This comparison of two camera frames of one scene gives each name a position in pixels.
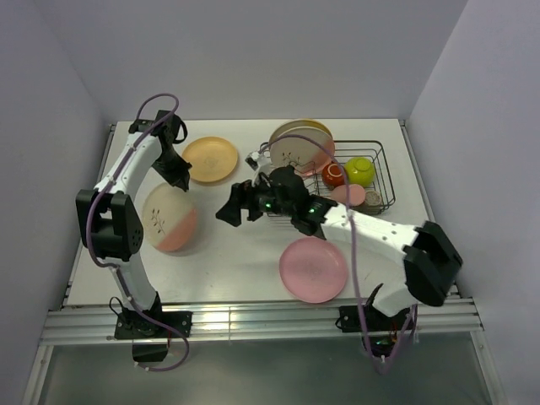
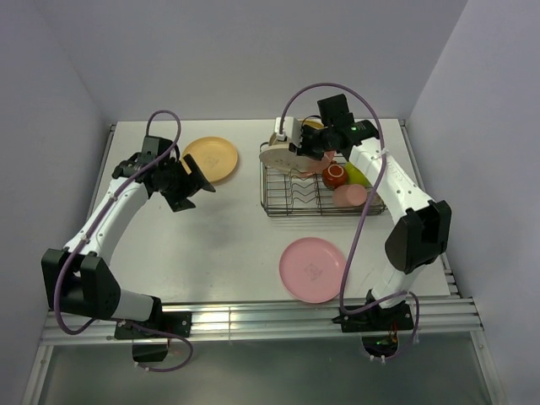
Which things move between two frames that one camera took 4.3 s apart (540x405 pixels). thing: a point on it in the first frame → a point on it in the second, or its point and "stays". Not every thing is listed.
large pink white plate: (169, 218) → (282, 155)
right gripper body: (268, 203) → (314, 142)
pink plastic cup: (357, 194) stays
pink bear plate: (313, 269) stays
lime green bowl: (361, 170) stays
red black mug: (333, 175) stays
